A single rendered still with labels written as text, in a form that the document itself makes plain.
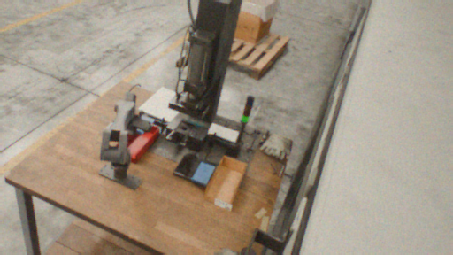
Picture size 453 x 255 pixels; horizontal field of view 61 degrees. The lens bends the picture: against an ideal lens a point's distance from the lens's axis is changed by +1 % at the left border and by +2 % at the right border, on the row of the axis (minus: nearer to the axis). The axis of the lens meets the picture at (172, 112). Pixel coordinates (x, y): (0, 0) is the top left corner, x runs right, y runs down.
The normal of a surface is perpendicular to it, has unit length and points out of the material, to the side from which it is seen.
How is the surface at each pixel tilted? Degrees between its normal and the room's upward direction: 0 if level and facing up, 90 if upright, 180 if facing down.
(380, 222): 0
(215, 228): 0
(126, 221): 0
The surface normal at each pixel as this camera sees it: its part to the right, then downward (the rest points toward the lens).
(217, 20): -0.41, 0.50
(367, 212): 0.11, -0.80
